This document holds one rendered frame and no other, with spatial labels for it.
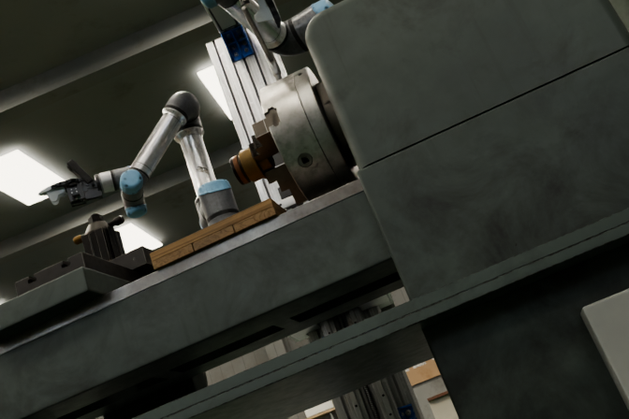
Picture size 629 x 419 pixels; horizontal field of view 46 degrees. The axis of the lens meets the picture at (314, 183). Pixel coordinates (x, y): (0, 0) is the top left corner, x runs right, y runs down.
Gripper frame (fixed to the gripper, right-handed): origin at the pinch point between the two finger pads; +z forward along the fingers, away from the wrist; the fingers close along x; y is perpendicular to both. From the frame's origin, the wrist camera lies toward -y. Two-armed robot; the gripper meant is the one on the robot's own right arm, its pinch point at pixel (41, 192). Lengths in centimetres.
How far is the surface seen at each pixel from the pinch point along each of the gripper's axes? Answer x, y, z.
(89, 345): -91, 69, -8
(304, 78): -113, 27, -68
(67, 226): 749, -203, 23
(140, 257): -75, 49, -24
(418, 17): -133, 28, -89
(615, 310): -153, 96, -92
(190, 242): -104, 55, -34
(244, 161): -96, 38, -52
